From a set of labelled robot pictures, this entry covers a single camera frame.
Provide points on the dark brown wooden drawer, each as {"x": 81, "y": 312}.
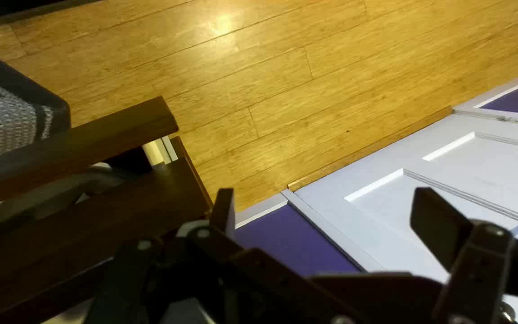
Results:
{"x": 72, "y": 150}

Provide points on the dark brown wooden cabinet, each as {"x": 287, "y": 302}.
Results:
{"x": 90, "y": 235}

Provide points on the white panelled door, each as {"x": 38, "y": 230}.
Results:
{"x": 450, "y": 181}

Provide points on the grey mesh office chair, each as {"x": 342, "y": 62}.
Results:
{"x": 4, "y": 118}

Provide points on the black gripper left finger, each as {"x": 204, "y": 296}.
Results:
{"x": 224, "y": 210}

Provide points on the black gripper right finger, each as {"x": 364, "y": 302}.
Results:
{"x": 441, "y": 228}

